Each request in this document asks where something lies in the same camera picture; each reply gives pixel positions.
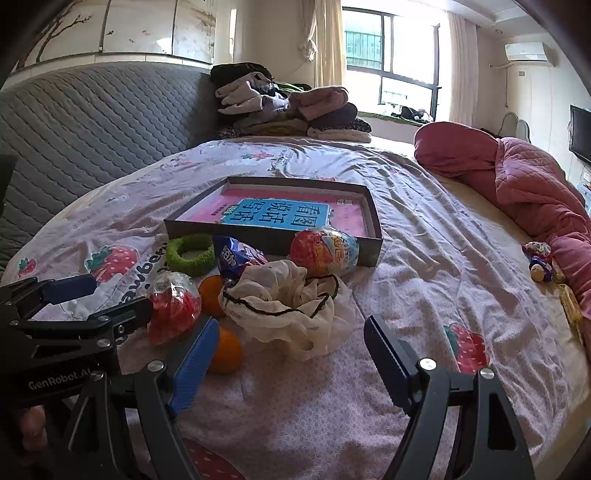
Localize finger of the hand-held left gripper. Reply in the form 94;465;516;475
0;273;99;325
18;298;154;344

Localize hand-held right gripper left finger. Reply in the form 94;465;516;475
60;316;221;480

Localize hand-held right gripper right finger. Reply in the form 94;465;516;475
364;315;536;480

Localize orange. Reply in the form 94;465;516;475
207;325;243;374
198;274;228;318

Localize red snack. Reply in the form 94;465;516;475
147;271;202;347

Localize green fuzzy ring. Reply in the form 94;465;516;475
165;233;218;278

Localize blue cookie packet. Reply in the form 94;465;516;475
211;235;269;282

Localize red and blue egg toy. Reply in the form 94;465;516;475
290;226;360;278

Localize shallow grey cardboard box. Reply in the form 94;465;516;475
164;176;384;268

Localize person's left hand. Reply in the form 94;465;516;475
18;406;49;454

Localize strawberry print bedsheet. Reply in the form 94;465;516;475
0;138;583;480

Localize grey quilted headboard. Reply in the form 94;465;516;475
0;60;222;273

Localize small toys at bed edge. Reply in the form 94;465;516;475
529;258;555;283

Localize red and white snack packet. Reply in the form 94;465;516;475
522;241;552;261

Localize pink quilted blanket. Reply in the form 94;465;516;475
413;121;591;319

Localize dark clothes on windowsill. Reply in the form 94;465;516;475
390;106;435;123

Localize pile of folded clothes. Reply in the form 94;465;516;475
210;62;374;144

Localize black television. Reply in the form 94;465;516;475
569;105;591;166

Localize sheer white curtain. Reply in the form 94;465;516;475
445;11;481;127

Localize cream curtain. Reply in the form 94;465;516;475
302;0;347;88

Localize white air conditioner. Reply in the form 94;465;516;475
504;41;555;68

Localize blossom wall painting panels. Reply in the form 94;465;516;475
16;0;218;70

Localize window with dark frame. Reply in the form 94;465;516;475
342;7;441;123

